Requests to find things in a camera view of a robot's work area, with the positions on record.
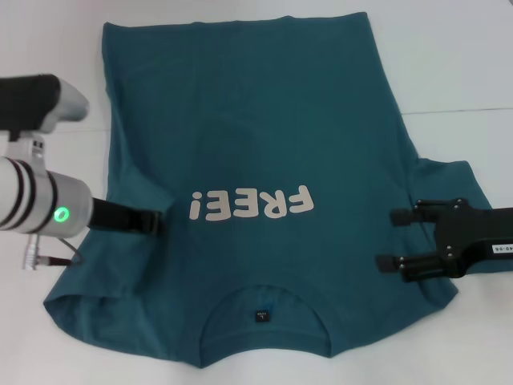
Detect left arm cable with plug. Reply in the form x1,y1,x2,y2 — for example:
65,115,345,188
22,235,86,270

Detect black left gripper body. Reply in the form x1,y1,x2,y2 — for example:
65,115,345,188
90,197,137,233

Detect teal shirt with FREE print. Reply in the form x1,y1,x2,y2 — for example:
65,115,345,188
42,11,495,359

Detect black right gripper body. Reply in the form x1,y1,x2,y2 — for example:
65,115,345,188
431,199,513,279

